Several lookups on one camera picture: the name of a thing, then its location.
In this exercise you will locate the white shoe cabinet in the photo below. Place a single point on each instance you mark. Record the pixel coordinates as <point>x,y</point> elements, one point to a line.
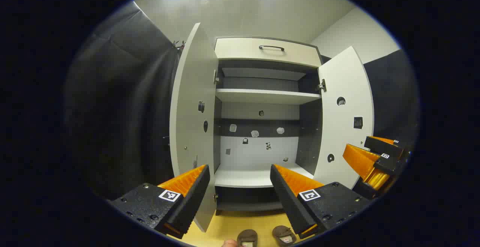
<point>258,177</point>

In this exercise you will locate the white cabinet shelf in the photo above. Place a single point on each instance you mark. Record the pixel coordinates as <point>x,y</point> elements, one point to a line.
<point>262,96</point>

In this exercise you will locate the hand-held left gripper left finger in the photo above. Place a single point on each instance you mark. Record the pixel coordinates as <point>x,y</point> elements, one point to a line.
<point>195,198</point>

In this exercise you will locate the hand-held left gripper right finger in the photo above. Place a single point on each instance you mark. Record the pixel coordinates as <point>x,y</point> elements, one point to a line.
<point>287,198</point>

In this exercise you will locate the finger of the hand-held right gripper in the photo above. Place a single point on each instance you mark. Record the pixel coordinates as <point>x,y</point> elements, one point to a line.
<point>382,145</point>
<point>360,160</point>

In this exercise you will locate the brown fuzzy shoe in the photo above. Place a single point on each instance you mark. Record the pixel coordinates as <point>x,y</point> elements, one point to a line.
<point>247,235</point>
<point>283,234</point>

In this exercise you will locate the metal door hinge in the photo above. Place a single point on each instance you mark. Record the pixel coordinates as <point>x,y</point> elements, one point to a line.
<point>321,86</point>
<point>216,77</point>

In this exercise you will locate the white cabinet drawer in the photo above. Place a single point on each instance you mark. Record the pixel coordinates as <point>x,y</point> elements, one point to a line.
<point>240,50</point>

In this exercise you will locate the white shoe cabinet door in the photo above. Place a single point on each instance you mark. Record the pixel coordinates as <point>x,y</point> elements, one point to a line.
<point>191,108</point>
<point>348,78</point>

